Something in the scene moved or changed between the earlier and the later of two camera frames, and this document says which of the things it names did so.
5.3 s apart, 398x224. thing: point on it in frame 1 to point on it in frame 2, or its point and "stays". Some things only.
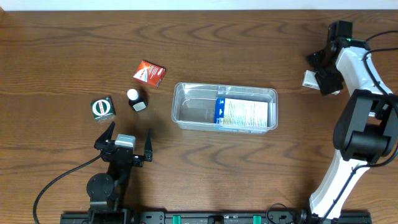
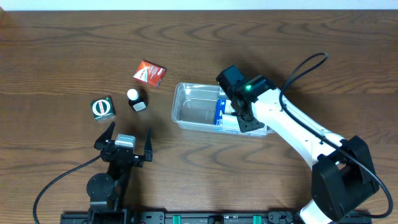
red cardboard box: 150,73 stays
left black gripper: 104,142 stays
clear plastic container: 193,106 stays
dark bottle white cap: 137,99 stays
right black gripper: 327,79 to 249,125
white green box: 309,80 to 232,120
